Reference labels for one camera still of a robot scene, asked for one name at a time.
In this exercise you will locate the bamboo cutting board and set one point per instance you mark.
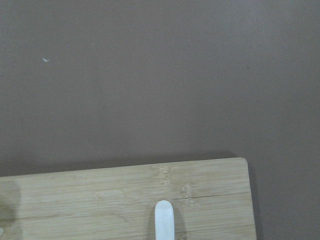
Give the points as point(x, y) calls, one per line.
point(211, 200)

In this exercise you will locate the white ceramic spoon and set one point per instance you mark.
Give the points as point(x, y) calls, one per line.
point(164, 221)

